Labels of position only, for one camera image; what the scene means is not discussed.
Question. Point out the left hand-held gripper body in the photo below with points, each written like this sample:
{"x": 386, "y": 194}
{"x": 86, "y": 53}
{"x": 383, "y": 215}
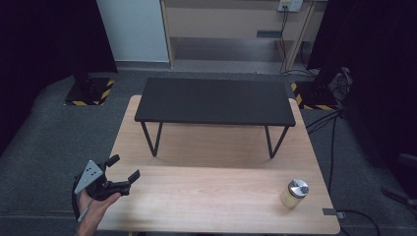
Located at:
{"x": 98, "y": 183}

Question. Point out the black shelf with metal legs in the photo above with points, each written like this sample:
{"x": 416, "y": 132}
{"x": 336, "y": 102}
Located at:
{"x": 214, "y": 101}

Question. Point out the glass jar with metal lid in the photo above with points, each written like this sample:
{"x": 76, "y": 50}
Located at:
{"x": 294, "y": 193}

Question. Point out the person's left hand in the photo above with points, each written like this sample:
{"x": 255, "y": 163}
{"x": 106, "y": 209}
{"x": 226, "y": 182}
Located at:
{"x": 93, "y": 209}

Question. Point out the black stand base with hazard stripes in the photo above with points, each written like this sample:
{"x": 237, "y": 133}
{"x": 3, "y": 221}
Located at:
{"x": 313, "y": 96}
{"x": 89, "y": 91}

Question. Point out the white panel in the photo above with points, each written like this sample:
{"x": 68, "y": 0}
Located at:
{"x": 132, "y": 30}

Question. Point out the black curtain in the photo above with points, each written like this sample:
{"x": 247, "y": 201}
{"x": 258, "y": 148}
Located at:
{"x": 370, "y": 65}
{"x": 49, "y": 42}

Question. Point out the white wall socket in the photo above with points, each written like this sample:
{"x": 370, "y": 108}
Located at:
{"x": 290, "y": 5}

